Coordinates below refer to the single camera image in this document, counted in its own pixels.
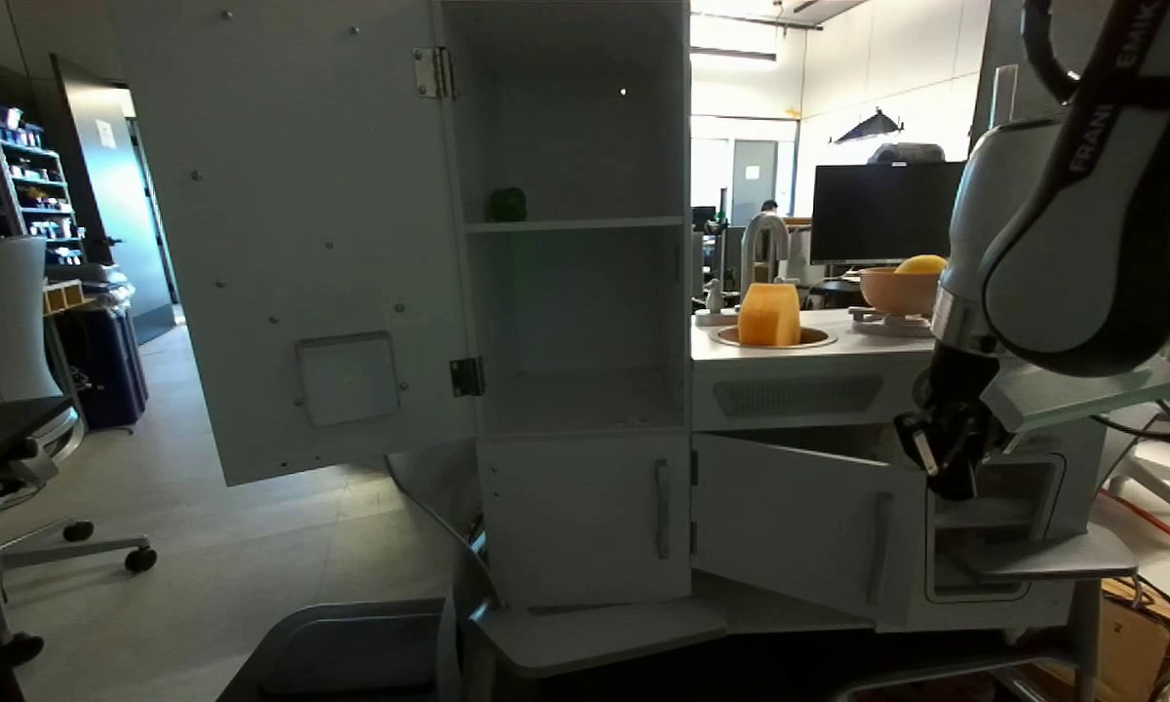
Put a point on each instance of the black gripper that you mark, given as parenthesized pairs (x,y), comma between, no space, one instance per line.
(961,393)

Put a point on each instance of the orange juice pitcher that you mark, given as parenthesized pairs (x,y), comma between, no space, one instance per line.
(765,319)

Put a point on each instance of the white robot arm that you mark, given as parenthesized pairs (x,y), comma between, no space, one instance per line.
(1077,260)

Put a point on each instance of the white oven door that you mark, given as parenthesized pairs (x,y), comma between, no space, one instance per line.
(1084,493)

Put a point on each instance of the black door latch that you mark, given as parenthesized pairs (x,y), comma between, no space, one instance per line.
(471,376)

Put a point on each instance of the tall white cabinet door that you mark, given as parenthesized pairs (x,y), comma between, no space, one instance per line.
(297,198)

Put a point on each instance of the tan bowl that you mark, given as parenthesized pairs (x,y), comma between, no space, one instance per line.
(900,295)

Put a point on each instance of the silver sink basin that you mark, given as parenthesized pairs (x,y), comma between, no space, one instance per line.
(815,338)

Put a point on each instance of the yellow lemon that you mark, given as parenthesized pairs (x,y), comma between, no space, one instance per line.
(924,265)

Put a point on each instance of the black computer monitor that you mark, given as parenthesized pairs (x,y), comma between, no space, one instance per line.
(883,211)

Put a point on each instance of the grey toy faucet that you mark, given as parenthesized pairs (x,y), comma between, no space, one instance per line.
(765,219)

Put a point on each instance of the seated person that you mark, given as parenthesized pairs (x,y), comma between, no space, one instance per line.
(772,204)

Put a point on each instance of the black hanging lamp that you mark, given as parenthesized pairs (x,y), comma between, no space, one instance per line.
(867,126)

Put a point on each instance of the white toy kitchen body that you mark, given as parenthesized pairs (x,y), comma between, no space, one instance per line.
(571,298)

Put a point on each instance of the grey base platform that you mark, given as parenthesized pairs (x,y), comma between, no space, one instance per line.
(588,637)

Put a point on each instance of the dark green round object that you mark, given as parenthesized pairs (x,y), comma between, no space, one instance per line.
(504,204)

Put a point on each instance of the black suitcase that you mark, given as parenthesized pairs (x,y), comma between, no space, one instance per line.
(105,363)

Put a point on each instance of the grey office chair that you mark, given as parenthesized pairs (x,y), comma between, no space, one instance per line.
(6,338)

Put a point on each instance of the storage shelf rack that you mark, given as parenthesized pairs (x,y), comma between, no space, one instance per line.
(35,182)

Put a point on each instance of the grey upright post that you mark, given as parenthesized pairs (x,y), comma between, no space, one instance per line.
(999,98)

